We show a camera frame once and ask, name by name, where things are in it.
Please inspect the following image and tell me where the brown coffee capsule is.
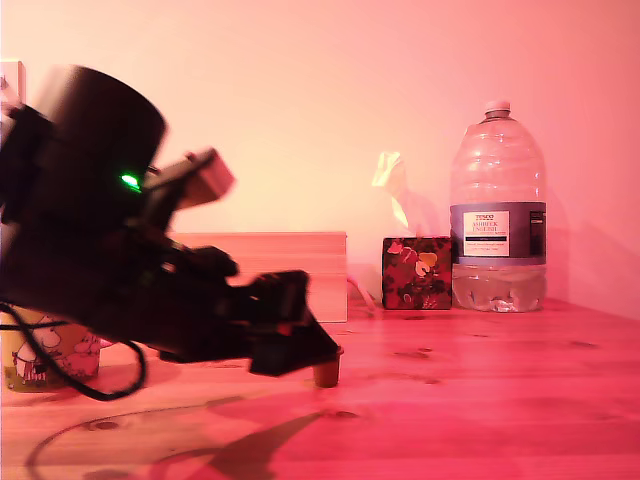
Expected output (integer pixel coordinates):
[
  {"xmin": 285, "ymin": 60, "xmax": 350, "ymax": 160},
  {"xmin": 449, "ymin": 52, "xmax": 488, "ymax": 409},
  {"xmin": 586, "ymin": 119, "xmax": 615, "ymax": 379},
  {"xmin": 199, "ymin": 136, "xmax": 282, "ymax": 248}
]
[{"xmin": 313, "ymin": 347, "xmax": 347, "ymax": 389}]

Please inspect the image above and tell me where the long pale wooden box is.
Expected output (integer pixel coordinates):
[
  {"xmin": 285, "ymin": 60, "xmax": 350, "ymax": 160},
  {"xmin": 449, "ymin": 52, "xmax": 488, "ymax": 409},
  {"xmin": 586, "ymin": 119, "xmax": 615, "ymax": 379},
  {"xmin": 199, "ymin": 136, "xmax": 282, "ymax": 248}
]
[{"xmin": 167, "ymin": 231, "xmax": 349, "ymax": 324}]

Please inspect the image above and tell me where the floral tissue box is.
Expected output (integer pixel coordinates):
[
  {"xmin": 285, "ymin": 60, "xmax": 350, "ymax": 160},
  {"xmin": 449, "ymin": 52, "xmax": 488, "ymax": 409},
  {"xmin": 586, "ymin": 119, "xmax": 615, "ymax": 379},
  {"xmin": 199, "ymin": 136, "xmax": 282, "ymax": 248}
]
[{"xmin": 381, "ymin": 236, "xmax": 454, "ymax": 311}]

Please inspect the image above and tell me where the white tissue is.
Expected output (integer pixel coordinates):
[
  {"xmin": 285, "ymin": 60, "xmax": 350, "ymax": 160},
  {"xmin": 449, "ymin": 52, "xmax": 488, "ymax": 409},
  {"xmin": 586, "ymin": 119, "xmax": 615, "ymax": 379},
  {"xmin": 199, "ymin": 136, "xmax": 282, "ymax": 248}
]
[{"xmin": 373, "ymin": 150, "xmax": 437, "ymax": 239}]

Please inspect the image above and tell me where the cartoon print mug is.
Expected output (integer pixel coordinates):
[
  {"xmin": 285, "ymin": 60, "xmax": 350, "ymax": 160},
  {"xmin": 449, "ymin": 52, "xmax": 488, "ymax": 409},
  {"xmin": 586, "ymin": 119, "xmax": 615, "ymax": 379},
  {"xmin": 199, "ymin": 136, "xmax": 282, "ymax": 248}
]
[{"xmin": 2, "ymin": 305, "xmax": 103, "ymax": 394}]

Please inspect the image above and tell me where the large clear water bottle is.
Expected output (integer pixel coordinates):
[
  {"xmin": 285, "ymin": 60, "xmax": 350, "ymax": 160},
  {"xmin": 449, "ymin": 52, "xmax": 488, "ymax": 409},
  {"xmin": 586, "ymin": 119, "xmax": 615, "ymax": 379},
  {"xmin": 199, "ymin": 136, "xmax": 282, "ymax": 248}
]
[{"xmin": 448, "ymin": 99, "xmax": 548, "ymax": 314}]

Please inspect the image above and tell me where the white cable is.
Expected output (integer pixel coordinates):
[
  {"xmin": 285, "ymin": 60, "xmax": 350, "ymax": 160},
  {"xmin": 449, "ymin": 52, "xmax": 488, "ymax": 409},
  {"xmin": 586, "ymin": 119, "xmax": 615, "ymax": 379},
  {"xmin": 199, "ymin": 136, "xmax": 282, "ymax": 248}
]
[{"xmin": 345, "ymin": 276, "xmax": 376, "ymax": 315}]

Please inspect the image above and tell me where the pale grey camera box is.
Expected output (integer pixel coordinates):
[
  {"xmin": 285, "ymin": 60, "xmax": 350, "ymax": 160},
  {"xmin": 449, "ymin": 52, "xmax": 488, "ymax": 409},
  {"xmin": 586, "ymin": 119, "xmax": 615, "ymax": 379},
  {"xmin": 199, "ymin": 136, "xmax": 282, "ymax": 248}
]
[{"xmin": 142, "ymin": 146, "xmax": 237, "ymax": 214}]

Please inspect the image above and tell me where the black cable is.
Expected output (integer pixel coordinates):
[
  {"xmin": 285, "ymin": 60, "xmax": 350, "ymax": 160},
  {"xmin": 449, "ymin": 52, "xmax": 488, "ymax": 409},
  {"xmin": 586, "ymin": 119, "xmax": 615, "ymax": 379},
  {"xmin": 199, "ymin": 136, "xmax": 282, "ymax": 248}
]
[
  {"xmin": 0, "ymin": 321, "xmax": 70, "ymax": 332},
  {"xmin": 0, "ymin": 299, "xmax": 149, "ymax": 402}
]

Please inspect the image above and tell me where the white wall socket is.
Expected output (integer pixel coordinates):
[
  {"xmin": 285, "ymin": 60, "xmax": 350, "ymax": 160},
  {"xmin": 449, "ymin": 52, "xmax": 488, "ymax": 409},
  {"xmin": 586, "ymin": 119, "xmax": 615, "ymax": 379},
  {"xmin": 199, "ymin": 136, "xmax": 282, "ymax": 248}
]
[{"xmin": 0, "ymin": 59, "xmax": 27, "ymax": 109}]

